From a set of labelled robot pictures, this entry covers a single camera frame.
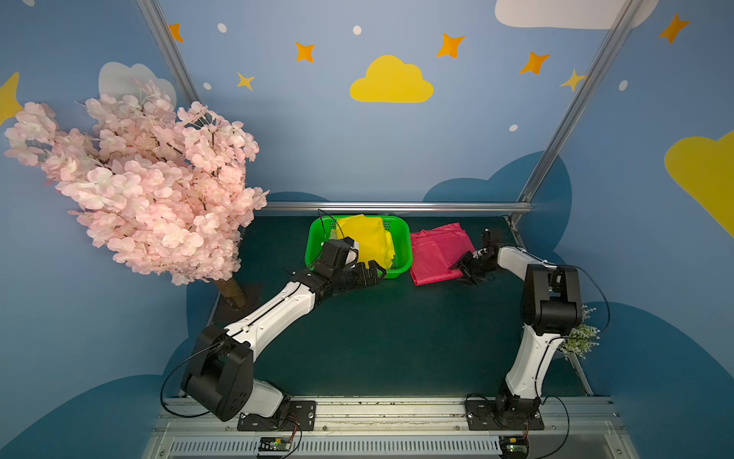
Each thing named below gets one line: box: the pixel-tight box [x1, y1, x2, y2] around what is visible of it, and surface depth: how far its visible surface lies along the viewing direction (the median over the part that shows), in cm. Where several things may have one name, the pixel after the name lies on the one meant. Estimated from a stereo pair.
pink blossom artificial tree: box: [3, 81, 269, 309], surface depth 56 cm
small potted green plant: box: [560, 304, 602, 361], surface depth 73 cm
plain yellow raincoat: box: [336, 214, 395, 269], surface depth 108 cm
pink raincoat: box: [410, 221, 476, 287], surface depth 108 cm
